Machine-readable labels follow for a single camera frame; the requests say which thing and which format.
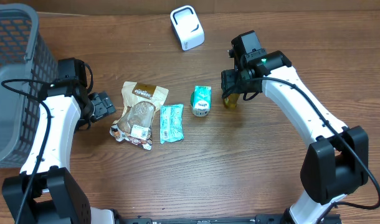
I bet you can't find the yellow dish soap bottle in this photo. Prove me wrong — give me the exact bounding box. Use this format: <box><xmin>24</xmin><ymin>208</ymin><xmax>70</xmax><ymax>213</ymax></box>
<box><xmin>223</xmin><ymin>93</ymin><xmax>240</xmax><ymax>110</ymax></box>

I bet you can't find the green white tissue pack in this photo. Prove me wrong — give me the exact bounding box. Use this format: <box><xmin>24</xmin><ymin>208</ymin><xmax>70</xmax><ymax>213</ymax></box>
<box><xmin>192</xmin><ymin>85</ymin><xmax>212</xmax><ymax>111</ymax></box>

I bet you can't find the clear plastic snack bag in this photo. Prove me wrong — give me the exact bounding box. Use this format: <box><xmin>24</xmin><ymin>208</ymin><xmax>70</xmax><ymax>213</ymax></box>
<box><xmin>110</xmin><ymin>82</ymin><xmax>169</xmax><ymax>151</ymax></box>

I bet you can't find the green lid glass jar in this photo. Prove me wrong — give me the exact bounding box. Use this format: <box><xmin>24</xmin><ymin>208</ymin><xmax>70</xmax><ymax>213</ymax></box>
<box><xmin>191</xmin><ymin>92</ymin><xmax>211</xmax><ymax>117</ymax></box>

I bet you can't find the small teal packet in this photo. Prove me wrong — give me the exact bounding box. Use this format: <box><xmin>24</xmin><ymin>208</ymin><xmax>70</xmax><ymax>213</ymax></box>
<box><xmin>160</xmin><ymin>104</ymin><xmax>184</xmax><ymax>144</ymax></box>

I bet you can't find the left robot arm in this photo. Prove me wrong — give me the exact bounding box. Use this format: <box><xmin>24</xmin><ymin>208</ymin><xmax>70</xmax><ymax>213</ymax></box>
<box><xmin>2</xmin><ymin>58</ymin><xmax>117</xmax><ymax>223</ymax></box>

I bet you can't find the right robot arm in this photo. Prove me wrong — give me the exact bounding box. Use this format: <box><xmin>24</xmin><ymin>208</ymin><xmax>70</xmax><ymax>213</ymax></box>
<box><xmin>221</xmin><ymin>30</ymin><xmax>369</xmax><ymax>223</ymax></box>

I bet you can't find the white barcode scanner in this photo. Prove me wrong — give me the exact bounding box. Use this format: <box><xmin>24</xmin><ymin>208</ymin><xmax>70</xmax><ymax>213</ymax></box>
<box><xmin>170</xmin><ymin>5</ymin><xmax>205</xmax><ymax>51</ymax></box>

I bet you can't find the grey plastic mesh basket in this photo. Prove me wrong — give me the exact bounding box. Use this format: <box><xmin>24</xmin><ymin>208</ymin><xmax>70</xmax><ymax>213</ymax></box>
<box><xmin>0</xmin><ymin>3</ymin><xmax>58</xmax><ymax>169</ymax></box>

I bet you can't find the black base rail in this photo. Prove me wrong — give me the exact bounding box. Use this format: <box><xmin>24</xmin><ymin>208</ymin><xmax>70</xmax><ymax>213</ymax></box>
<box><xmin>115</xmin><ymin>213</ymin><xmax>343</xmax><ymax>224</ymax></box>

